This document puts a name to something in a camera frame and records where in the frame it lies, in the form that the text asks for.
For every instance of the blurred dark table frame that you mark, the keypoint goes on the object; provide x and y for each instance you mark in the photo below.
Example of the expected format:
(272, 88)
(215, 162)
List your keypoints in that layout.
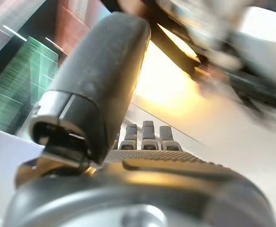
(213, 52)

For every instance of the left robot hand dark palm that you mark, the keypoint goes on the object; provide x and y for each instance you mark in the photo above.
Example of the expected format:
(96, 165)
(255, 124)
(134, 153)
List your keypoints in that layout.
(97, 71)

